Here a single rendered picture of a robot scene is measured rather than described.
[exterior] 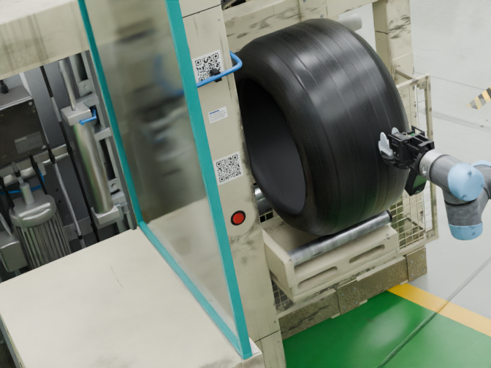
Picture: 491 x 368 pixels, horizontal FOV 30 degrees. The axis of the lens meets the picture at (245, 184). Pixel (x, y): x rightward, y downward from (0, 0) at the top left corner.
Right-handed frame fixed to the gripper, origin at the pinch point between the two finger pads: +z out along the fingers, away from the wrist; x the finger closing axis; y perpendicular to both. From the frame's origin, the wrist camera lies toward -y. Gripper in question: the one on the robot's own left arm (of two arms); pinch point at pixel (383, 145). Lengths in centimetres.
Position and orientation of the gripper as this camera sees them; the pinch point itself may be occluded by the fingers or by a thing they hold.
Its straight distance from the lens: 233.5
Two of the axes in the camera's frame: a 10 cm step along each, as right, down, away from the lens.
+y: -1.9, -8.7, -4.5
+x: -8.8, 3.5, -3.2
